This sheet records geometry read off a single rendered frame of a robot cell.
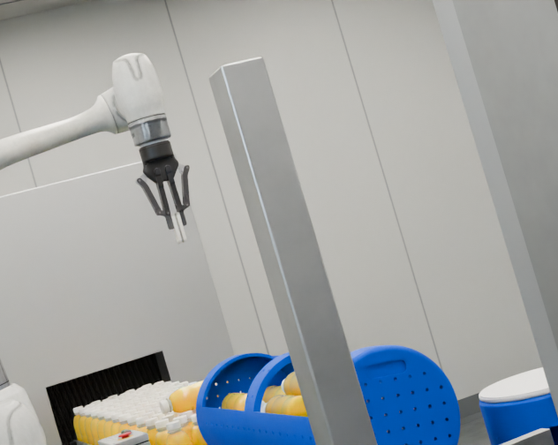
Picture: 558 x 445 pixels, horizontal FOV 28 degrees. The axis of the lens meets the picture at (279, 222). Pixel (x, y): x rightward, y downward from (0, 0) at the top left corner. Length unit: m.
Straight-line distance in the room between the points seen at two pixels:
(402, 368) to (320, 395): 0.74
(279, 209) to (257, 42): 6.25
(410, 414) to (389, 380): 0.08
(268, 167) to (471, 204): 6.58
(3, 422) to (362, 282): 5.31
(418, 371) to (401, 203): 5.63
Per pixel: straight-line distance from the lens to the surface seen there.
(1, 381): 2.68
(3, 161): 2.53
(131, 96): 2.54
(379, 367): 2.10
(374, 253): 7.62
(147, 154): 2.55
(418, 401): 2.13
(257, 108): 1.41
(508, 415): 2.38
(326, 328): 1.40
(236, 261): 7.33
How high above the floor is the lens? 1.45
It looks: 2 degrees up
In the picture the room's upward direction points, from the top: 16 degrees counter-clockwise
